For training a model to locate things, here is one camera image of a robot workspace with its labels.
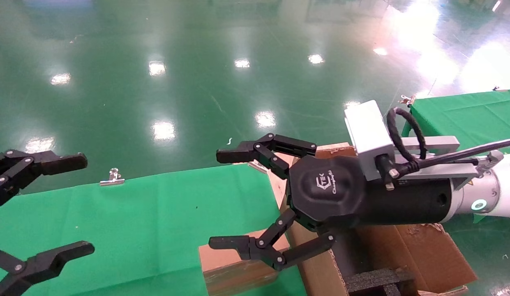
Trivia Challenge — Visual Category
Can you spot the large open cardboard carton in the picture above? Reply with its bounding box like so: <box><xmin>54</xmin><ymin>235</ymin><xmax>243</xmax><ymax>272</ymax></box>
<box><xmin>279</xmin><ymin>144</ymin><xmax>479</xmax><ymax>296</ymax></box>

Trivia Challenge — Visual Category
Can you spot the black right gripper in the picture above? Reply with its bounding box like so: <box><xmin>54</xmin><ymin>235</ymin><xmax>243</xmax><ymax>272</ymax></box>
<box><xmin>208</xmin><ymin>133</ymin><xmax>452</xmax><ymax>271</ymax></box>

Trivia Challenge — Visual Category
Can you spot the small green table cloth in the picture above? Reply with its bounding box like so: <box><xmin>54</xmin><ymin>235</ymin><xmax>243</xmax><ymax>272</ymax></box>
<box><xmin>402</xmin><ymin>88</ymin><xmax>510</xmax><ymax>155</ymax></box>

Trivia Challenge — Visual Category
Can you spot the black foam insert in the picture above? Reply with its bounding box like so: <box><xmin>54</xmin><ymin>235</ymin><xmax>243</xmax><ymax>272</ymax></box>
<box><xmin>345</xmin><ymin>267</ymin><xmax>415</xmax><ymax>296</ymax></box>

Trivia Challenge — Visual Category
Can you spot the small brown cardboard box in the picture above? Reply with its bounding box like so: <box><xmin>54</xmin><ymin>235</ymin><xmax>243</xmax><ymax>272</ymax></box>
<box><xmin>198</xmin><ymin>228</ymin><xmax>290</xmax><ymax>296</ymax></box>

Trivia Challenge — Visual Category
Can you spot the grey camera mounting bracket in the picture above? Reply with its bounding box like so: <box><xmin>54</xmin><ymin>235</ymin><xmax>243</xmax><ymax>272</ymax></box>
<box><xmin>392</xmin><ymin>136</ymin><xmax>481</xmax><ymax>190</ymax></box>

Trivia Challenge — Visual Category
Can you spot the large green table cloth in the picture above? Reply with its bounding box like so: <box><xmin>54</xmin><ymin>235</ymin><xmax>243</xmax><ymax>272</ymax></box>
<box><xmin>0</xmin><ymin>164</ymin><xmax>309</xmax><ymax>296</ymax></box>

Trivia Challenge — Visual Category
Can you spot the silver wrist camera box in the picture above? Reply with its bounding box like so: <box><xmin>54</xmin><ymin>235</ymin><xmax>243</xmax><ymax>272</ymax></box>
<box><xmin>344</xmin><ymin>100</ymin><xmax>396</xmax><ymax>181</ymax></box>

